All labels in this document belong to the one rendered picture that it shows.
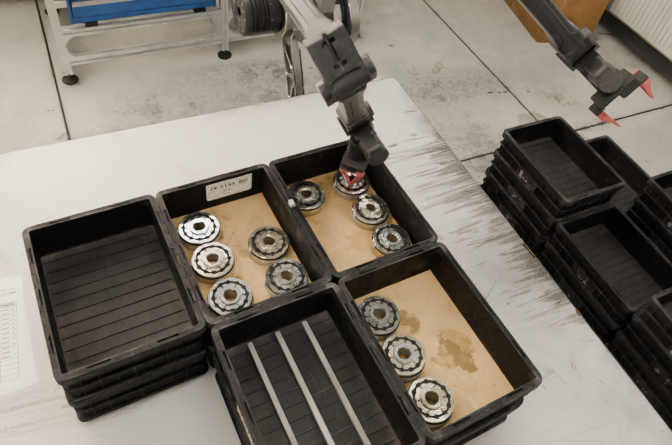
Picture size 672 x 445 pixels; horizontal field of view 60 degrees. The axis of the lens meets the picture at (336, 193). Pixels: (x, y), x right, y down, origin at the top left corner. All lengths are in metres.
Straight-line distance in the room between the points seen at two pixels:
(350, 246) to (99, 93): 2.05
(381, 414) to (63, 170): 1.17
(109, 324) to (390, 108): 1.24
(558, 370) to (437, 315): 0.38
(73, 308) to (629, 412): 1.36
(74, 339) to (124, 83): 2.10
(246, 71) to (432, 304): 2.20
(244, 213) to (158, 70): 1.93
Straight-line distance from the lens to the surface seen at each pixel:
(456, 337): 1.46
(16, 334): 1.62
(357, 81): 1.06
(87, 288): 1.49
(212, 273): 1.43
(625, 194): 2.91
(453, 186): 1.94
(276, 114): 2.05
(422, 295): 1.49
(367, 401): 1.34
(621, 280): 2.41
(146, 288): 1.46
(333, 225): 1.57
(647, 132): 3.83
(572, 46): 1.46
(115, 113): 3.15
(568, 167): 2.53
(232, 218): 1.57
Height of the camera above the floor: 2.05
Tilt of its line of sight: 48 degrees down
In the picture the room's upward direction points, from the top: 11 degrees clockwise
